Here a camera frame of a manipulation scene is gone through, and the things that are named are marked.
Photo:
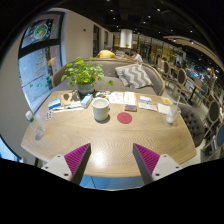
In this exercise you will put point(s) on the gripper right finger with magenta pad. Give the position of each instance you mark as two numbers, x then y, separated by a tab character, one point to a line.
153	166

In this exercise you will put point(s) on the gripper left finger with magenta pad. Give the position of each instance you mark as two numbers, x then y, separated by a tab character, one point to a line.
71	166

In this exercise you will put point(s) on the clear plastic water bottle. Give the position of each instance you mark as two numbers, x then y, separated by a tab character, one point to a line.
35	125

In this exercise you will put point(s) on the round red coaster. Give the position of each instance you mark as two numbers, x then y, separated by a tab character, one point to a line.
124	118

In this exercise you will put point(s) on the small white blister pack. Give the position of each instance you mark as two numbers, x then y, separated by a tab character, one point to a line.
49	115

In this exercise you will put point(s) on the white paper napkin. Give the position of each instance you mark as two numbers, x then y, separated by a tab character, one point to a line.
164	109

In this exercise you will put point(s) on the clear plastic cup with straw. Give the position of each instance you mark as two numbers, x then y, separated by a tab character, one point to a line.
173	112

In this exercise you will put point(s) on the small dark booklet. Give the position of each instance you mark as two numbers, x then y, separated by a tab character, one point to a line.
132	108

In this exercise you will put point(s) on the dark grey tufted armchair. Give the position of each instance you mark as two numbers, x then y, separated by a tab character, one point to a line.
193	122

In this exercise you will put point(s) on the blue backed dining chair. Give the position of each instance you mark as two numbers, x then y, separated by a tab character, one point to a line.
215	148

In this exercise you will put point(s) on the white and blue leaflet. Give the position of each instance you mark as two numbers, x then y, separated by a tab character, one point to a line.
146	103

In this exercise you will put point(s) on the blue and white card box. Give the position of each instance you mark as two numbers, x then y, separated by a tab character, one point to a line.
54	103

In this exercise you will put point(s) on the light blue tissue pack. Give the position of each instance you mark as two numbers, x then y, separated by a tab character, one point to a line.
85	102

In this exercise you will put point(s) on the yellow card on table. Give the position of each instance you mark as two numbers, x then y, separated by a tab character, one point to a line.
166	101

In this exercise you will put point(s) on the white ceramic mug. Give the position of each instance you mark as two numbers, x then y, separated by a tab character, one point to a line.
100	109

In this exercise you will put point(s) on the white menu booklet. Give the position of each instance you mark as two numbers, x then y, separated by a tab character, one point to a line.
127	98

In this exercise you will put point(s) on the wooden dining chair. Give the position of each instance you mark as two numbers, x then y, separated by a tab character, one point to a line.
180	84

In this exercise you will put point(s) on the grey chevron cushion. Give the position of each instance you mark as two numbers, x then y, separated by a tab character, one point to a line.
133	76

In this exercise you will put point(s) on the green potted plant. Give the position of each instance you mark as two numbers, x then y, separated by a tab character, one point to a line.
84	73

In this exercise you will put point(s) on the person in white shirt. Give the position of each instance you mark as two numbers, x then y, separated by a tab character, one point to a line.
135	56

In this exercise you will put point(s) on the person in yellow shirt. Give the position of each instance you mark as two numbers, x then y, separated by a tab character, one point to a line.
106	53

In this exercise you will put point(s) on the white cylindrical pillar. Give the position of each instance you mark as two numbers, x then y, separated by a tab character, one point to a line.
126	38

